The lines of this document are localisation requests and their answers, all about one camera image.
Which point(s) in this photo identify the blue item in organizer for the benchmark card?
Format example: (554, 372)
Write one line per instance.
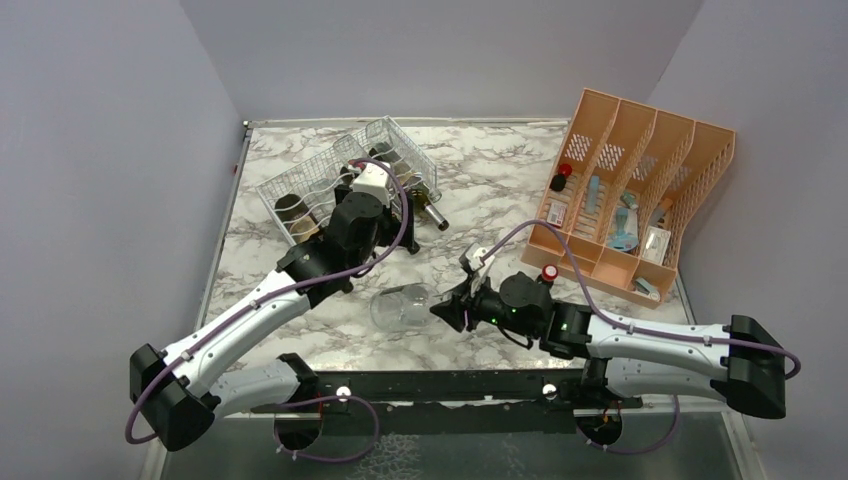
(623, 234)

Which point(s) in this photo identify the small red-cap black bottle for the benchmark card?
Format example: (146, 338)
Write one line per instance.
(548, 274)

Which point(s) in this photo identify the clear jar silver lid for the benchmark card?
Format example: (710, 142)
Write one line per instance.
(403, 308)

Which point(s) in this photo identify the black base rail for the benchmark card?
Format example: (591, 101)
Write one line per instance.
(451, 402)

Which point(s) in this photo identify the silver-neck green wine bottle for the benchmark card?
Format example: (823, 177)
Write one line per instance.
(412, 182)

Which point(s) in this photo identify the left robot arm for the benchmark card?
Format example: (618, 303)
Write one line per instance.
(178, 392)

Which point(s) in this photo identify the orange plastic file organizer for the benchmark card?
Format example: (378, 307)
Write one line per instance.
(625, 153)

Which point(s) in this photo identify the red-cap bottle in organizer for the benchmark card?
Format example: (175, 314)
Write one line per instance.
(559, 179)

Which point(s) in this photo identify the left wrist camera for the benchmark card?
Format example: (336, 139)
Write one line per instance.
(375, 181)

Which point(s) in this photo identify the white packet in organizer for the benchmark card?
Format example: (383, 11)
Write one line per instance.
(655, 245)

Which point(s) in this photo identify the white wire wine rack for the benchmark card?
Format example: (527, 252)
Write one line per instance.
(315, 178)

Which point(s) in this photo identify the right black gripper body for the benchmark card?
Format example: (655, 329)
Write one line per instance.
(486, 306)

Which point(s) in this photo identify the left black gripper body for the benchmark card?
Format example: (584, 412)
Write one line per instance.
(389, 230)

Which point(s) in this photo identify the clear square glass bottle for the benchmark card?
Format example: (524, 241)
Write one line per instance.
(347, 150)

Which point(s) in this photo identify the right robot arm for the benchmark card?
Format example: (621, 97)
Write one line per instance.
(738, 363)

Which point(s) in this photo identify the dark-neck green wine bottle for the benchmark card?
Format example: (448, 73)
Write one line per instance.
(346, 176)

